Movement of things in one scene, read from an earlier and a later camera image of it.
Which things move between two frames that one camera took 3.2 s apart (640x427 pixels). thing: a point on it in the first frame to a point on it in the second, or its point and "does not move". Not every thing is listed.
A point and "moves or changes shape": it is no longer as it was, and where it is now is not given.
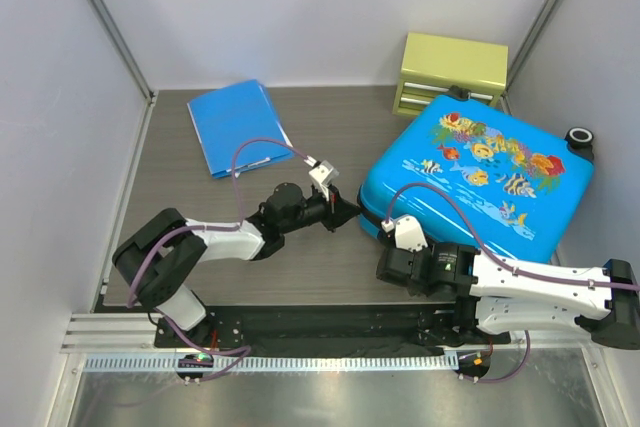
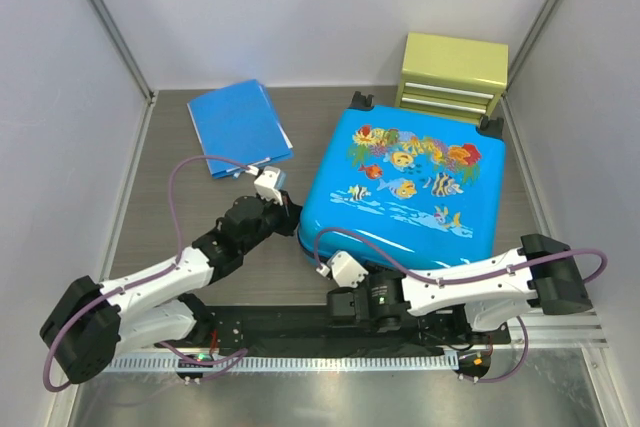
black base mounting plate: [391, 328] does not move
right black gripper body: [427, 249] to [363, 285]
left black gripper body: [317, 208] to [276, 218]
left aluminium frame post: [108, 23] does not move
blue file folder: [227, 119] does not move
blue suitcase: [472, 173] moves or changes shape
